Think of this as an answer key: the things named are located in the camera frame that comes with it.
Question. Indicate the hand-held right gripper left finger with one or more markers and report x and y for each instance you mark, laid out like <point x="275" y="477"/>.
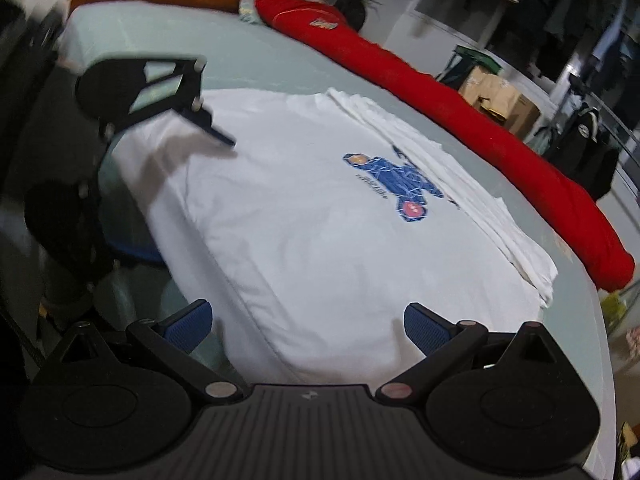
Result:
<point x="192" y="322"/>

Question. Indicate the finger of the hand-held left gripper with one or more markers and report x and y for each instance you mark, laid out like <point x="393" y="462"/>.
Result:
<point x="222" y="137"/>
<point x="137" y="255"/>

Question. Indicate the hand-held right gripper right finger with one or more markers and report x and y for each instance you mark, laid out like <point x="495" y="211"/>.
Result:
<point x="425" y="325"/>

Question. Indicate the white printed long-sleeve shirt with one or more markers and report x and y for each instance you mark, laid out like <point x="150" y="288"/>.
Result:
<point x="300" y="235"/>

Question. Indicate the dark hanging clothes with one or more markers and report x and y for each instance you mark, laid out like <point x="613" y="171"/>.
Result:
<point x="550" y="35"/>

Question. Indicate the red quilt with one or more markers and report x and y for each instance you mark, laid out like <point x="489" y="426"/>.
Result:
<point x="500" y="160"/>

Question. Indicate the black backpack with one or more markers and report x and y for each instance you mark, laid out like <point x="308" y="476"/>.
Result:
<point x="350" y="7"/>

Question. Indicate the yellow green bag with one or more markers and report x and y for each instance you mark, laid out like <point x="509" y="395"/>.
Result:
<point x="617" y="305"/>

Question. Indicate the pink patterned curtain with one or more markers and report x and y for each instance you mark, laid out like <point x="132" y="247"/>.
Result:
<point x="630" y="340"/>

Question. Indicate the cardboard box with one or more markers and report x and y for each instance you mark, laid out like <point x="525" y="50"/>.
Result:
<point x="500" y="95"/>

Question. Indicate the black jacket with round badge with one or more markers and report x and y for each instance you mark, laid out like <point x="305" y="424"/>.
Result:
<point x="580" y="135"/>

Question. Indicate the green folding stool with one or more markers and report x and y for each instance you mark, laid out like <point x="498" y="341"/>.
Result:
<point x="470" y="55"/>

